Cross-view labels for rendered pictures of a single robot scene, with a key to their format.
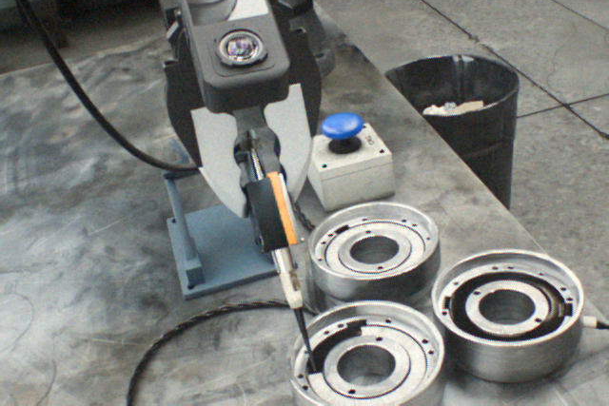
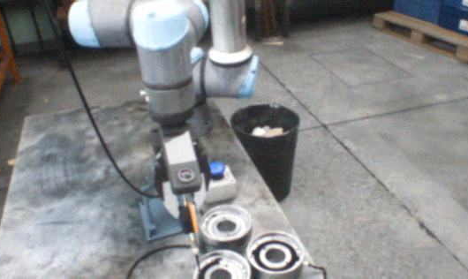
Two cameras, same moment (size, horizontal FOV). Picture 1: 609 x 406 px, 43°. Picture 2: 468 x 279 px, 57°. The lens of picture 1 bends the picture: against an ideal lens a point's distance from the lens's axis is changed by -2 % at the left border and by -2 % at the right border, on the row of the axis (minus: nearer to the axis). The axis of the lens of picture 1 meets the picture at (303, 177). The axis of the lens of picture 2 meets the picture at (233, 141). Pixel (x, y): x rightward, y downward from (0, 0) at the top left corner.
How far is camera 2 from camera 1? 27 cm
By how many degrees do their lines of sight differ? 6
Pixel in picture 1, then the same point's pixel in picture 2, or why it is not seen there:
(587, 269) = (326, 212)
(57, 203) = (87, 190)
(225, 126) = not seen: hidden behind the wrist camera
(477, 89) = (280, 121)
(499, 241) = (275, 223)
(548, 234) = (309, 192)
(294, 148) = (199, 195)
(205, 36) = (173, 169)
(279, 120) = not seen: hidden behind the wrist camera
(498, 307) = (272, 254)
